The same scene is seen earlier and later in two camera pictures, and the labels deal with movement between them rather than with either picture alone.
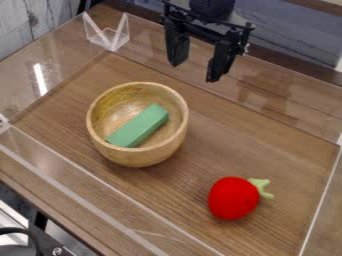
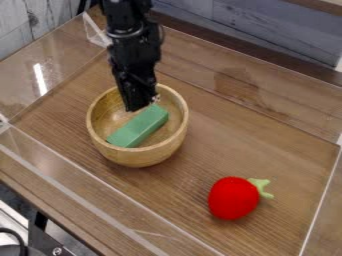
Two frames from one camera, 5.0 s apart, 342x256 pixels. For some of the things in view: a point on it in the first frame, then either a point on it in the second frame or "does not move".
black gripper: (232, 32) to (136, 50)
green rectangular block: (142, 124) does not move
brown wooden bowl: (115, 105) does not move
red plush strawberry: (234, 196) does not move
